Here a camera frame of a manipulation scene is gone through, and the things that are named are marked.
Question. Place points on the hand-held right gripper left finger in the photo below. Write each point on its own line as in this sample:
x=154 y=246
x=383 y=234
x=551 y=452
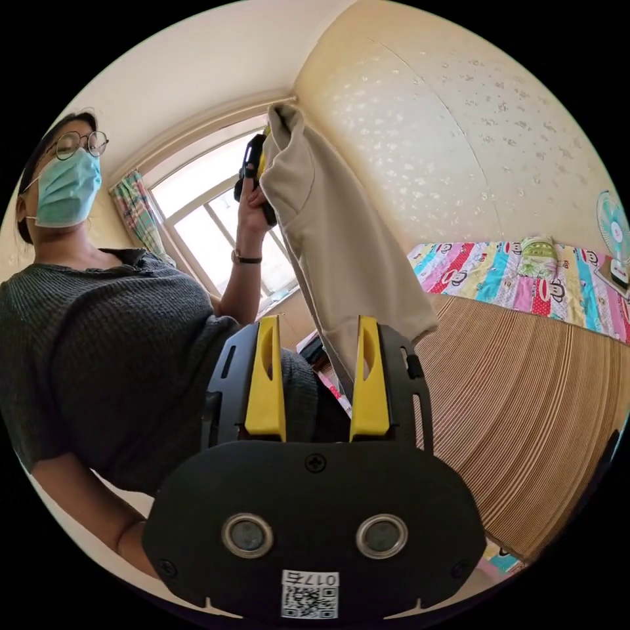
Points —
x=266 y=408

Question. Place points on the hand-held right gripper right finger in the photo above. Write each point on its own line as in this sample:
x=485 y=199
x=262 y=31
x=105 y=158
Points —
x=370 y=408

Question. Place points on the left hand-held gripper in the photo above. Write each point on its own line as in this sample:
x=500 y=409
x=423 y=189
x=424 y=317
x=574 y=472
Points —
x=251 y=157

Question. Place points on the white long sleeve shirt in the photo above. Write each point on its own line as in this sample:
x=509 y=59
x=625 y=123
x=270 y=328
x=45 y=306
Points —
x=334 y=256

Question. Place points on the person's right forearm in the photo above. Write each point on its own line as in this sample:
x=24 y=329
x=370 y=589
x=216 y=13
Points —
x=138 y=551

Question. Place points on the person's left forearm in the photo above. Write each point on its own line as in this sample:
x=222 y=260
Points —
x=241 y=285

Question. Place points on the person's left hand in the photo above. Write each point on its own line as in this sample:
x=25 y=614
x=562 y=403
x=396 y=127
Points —
x=252 y=221

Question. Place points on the window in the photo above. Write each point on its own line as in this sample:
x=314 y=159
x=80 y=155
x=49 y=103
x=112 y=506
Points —
x=221 y=221

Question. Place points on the checked pastel curtain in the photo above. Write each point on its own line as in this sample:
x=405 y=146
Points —
x=140 y=216

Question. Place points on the bed with woven mat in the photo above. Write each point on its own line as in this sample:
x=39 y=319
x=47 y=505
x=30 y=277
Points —
x=517 y=394

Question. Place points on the person's body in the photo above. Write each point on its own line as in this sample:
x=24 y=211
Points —
x=98 y=344

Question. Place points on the green floral pillow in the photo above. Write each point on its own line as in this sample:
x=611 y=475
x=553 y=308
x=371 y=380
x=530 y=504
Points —
x=539 y=256

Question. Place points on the teal table fan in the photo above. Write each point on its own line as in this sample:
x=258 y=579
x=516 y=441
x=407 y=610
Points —
x=614 y=226

